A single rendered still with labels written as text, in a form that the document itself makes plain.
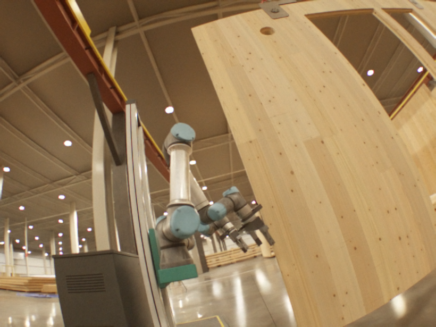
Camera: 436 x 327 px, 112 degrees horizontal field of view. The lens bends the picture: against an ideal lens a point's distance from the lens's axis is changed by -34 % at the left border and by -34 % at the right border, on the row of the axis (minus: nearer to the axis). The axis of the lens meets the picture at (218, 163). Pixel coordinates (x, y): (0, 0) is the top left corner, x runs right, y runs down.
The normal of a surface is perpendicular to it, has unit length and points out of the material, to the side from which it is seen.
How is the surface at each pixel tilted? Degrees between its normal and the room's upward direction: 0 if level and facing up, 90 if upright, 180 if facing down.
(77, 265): 90
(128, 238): 90
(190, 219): 97
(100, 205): 90
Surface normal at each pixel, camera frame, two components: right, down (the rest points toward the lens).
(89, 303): 0.11, -0.44
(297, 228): -0.18, -0.36
